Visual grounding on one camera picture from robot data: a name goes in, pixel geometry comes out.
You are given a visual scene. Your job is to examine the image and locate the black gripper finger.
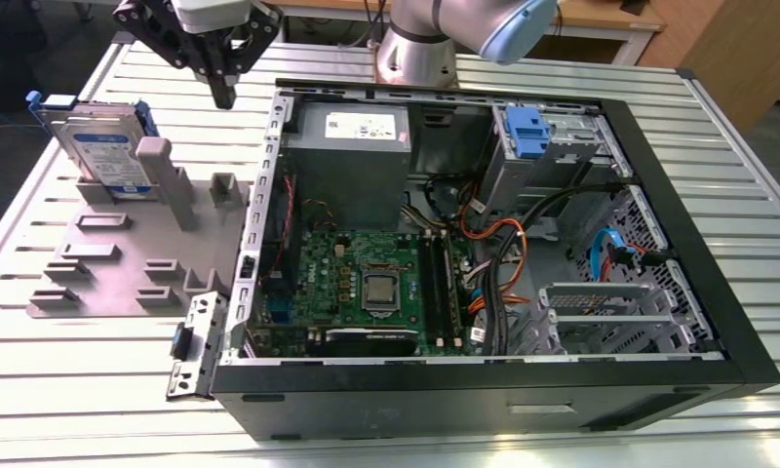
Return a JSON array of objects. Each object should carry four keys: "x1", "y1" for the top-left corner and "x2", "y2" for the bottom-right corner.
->
[
  {"x1": 224, "y1": 2, "x2": 285, "y2": 109},
  {"x1": 112, "y1": 0, "x2": 227, "y2": 109}
]

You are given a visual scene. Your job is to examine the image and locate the hard disk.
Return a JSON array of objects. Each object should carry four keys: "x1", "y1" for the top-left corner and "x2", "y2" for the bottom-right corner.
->
[{"x1": 25, "y1": 90, "x2": 164, "y2": 201}]

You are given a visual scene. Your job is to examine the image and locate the metal disk bay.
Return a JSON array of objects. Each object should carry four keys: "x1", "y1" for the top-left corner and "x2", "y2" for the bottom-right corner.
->
[{"x1": 538, "y1": 281, "x2": 723, "y2": 357}]

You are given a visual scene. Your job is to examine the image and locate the grey power supply unit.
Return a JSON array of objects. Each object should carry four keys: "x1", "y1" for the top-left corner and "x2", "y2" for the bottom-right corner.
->
[{"x1": 283, "y1": 99, "x2": 412, "y2": 233}]

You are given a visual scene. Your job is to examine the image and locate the grey parts rack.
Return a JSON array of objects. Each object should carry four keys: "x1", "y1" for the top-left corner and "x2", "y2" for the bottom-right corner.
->
[{"x1": 24, "y1": 136, "x2": 252, "y2": 319}]

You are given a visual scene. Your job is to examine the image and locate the blue drive cage latch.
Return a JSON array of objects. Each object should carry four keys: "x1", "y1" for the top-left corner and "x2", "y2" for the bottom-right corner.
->
[{"x1": 503, "y1": 105, "x2": 552, "y2": 160}]

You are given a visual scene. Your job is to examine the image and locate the metal optical drive cage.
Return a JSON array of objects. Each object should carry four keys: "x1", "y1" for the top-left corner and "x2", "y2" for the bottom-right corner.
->
[{"x1": 480, "y1": 104, "x2": 630, "y2": 211}]

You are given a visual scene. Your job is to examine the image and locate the green motherboard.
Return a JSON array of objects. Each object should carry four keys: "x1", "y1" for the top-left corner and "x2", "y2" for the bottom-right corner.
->
[{"x1": 245, "y1": 228, "x2": 490, "y2": 360}]

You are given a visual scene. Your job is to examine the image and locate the wooden desk white legs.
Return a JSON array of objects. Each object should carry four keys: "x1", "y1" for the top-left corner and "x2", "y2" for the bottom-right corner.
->
[{"x1": 236, "y1": 0, "x2": 666, "y2": 67}]

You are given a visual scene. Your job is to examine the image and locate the silver CPU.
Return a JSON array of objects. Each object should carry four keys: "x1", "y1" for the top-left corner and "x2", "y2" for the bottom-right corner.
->
[{"x1": 364, "y1": 274, "x2": 402, "y2": 307}]

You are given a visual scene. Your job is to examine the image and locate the black RAM slot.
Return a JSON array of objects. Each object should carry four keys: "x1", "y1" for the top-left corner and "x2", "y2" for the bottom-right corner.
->
[
  {"x1": 439, "y1": 231, "x2": 467, "y2": 348},
  {"x1": 419, "y1": 231, "x2": 450, "y2": 348}
]

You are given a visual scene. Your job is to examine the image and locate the metal CPU socket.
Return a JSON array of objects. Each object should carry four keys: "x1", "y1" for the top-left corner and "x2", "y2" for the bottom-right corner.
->
[{"x1": 360, "y1": 261, "x2": 407, "y2": 321}]

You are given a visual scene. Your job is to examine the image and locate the black graphics card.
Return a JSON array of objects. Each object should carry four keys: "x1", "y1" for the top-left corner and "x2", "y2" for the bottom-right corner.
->
[{"x1": 304, "y1": 327, "x2": 423, "y2": 357}]

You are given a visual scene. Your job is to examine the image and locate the brown wooden cabinet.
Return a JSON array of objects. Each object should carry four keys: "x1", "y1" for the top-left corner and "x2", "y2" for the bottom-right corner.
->
[{"x1": 640, "y1": 0, "x2": 780, "y2": 136}]

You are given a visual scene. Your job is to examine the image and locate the black open PC case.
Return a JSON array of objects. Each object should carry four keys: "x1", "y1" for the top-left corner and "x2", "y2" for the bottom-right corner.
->
[{"x1": 209, "y1": 76, "x2": 780, "y2": 443}]

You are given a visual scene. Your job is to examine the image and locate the thin red wire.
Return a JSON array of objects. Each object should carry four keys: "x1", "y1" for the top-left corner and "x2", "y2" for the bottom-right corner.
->
[{"x1": 279, "y1": 173, "x2": 299, "y2": 254}]

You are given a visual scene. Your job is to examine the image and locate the orange wire bundle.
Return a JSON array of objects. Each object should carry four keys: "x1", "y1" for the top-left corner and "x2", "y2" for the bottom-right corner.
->
[{"x1": 458, "y1": 216, "x2": 535, "y2": 318}]

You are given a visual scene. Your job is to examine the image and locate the black cable bundle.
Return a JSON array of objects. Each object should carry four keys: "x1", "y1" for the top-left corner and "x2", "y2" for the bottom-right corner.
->
[{"x1": 480, "y1": 184, "x2": 626, "y2": 355}]

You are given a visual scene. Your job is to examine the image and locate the blue data wire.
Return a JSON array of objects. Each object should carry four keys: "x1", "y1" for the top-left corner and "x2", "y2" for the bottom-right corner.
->
[{"x1": 588, "y1": 227, "x2": 627, "y2": 285}]

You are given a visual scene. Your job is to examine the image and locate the red black power wire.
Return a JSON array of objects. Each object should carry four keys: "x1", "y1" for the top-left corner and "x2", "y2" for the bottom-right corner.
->
[{"x1": 620, "y1": 241, "x2": 678, "y2": 268}]

